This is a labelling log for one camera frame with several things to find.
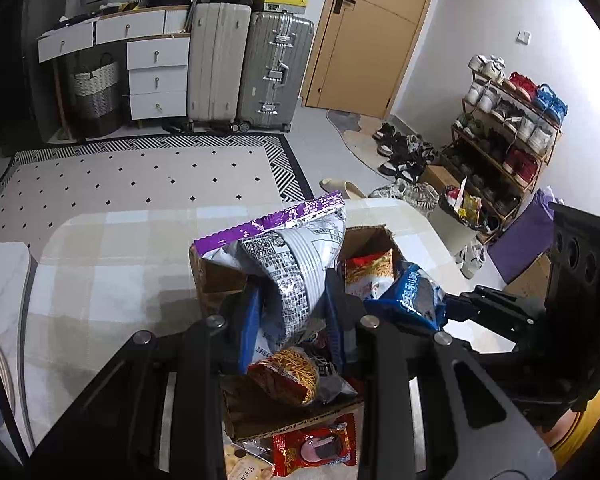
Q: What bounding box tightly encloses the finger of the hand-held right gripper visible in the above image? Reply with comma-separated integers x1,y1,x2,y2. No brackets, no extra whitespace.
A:
445,294,536,346
472,285,547,322

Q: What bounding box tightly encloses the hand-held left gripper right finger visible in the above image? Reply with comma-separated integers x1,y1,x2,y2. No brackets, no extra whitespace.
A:
322,270,556,480

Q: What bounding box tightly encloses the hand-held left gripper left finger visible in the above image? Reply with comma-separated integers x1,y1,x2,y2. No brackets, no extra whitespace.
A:
27,280,263,480

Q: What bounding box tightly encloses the orange noodle snack packet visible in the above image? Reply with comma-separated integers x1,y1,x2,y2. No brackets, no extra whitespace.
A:
247,347,358,407

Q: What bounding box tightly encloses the purple white snack packet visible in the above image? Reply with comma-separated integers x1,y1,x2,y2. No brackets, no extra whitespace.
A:
192,191,348,361

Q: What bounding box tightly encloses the blue cookie packet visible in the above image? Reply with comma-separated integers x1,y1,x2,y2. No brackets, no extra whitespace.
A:
365,262,449,333

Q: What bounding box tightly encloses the brown cardboard box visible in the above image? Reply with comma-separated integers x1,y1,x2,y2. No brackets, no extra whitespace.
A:
189,225,406,443

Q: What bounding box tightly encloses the small cardboard box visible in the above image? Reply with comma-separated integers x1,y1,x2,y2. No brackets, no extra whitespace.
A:
502,252,553,306

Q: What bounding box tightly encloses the white red noodle snack packet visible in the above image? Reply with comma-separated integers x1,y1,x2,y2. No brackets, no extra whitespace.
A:
344,249,397,302

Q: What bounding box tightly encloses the white sneaker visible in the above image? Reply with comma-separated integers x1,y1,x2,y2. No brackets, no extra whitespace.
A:
455,240,487,279

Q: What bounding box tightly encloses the purple yoga mat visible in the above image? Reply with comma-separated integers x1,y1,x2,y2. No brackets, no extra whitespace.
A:
487,190,556,285

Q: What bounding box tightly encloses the trash bin with wrappers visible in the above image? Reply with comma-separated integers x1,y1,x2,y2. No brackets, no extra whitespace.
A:
437,186,487,252

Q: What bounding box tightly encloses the red cookie packet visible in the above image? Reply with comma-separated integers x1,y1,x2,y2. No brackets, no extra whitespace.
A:
272,414,357,477

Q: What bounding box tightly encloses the beige slipper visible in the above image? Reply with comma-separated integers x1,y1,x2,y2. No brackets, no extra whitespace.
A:
320,178,367,200

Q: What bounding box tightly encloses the beige cracker packet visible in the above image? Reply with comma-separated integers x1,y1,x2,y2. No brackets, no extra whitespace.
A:
225,440,276,480

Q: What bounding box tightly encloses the pile of dark sneakers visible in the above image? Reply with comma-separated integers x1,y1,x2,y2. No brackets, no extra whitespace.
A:
370,122,441,211

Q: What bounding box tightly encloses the shoe rack with shoes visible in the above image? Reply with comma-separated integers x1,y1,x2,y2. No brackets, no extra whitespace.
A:
452,54,568,221

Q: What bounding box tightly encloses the patterned black white rug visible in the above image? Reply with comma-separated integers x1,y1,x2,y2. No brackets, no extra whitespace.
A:
0,132,316,241

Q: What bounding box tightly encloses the grey beige door mat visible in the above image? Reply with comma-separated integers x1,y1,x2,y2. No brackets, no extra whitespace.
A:
326,109,406,172

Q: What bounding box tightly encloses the silver suitcase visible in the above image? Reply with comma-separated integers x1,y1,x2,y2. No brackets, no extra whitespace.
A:
235,10,316,133

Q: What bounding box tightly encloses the beige suitcase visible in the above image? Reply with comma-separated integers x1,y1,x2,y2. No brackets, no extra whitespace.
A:
186,0,253,133

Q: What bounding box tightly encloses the wooden door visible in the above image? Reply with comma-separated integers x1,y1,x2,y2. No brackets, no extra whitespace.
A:
300,0,443,120

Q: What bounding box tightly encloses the woven laundry basket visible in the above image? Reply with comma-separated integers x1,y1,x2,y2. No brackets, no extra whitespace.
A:
70,52,123,138

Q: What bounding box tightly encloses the white drawer desk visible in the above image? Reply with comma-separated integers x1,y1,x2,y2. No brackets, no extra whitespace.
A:
36,5,193,141

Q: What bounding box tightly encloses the yellow black box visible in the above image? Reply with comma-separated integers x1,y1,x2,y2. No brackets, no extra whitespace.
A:
252,0,306,13

